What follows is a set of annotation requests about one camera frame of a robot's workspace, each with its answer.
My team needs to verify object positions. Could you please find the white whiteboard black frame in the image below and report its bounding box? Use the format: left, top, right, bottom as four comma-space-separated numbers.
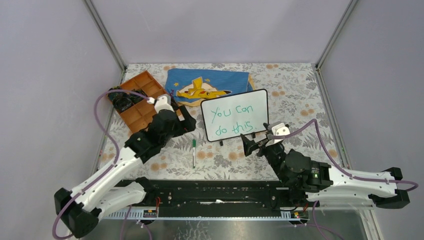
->
200, 89, 269, 142

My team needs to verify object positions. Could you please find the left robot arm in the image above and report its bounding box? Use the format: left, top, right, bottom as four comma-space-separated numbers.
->
53, 106, 197, 238

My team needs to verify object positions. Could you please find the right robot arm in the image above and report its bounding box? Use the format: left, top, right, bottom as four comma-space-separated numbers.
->
240, 122, 411, 209

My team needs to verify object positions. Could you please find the wooden compartment tray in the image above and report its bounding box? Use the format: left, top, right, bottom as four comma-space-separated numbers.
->
112, 71, 166, 133

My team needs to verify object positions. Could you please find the blue Pikachu cloth bag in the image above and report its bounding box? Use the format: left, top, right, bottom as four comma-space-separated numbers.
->
164, 68, 256, 107

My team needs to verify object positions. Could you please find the dark green rolled fabric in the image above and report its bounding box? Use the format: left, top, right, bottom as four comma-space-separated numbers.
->
129, 89, 147, 104

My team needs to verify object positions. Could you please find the dark rolled fabric front left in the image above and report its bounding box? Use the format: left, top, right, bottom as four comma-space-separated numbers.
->
112, 96, 134, 113

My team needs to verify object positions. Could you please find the dark rolled fabric back left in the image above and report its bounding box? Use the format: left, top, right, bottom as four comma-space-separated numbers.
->
107, 88, 126, 102

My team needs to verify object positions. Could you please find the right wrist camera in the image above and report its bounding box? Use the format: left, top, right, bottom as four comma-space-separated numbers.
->
265, 121, 291, 147

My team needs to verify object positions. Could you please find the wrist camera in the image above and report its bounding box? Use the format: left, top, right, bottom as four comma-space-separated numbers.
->
265, 121, 291, 147
146, 94, 175, 113

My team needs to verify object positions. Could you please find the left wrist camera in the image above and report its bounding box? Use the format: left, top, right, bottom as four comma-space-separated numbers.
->
146, 94, 175, 113

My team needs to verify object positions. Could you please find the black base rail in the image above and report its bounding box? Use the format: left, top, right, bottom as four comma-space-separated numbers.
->
134, 177, 314, 219

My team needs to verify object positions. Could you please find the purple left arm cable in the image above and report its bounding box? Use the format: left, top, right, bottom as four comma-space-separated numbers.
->
51, 89, 150, 240

